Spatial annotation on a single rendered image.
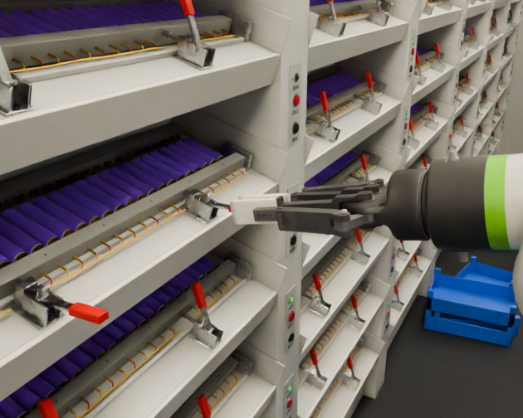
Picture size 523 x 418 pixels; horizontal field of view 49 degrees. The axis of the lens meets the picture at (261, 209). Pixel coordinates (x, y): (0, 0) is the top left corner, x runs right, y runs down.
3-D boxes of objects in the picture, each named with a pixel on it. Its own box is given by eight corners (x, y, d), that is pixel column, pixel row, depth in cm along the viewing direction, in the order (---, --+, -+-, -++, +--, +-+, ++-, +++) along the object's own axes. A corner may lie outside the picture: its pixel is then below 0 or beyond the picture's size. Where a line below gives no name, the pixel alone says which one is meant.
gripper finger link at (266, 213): (296, 217, 66) (285, 226, 64) (258, 218, 69) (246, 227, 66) (294, 205, 66) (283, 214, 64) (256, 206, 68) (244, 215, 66)
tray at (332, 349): (378, 310, 169) (396, 274, 163) (290, 449, 120) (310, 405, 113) (318, 276, 176) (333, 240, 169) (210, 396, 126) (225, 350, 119)
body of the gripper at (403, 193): (427, 254, 57) (339, 252, 62) (444, 223, 64) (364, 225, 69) (417, 181, 55) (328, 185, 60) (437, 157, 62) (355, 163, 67)
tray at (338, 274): (383, 251, 162) (403, 211, 156) (291, 373, 113) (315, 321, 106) (320, 219, 168) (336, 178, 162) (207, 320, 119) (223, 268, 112)
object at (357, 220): (393, 218, 61) (383, 236, 57) (346, 221, 64) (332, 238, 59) (391, 196, 61) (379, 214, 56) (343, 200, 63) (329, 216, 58)
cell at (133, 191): (105, 181, 75) (144, 203, 73) (95, 185, 73) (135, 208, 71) (107, 168, 74) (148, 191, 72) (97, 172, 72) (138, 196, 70)
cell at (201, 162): (172, 141, 85) (208, 159, 83) (173, 148, 86) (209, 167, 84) (164, 148, 84) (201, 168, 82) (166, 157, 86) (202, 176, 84)
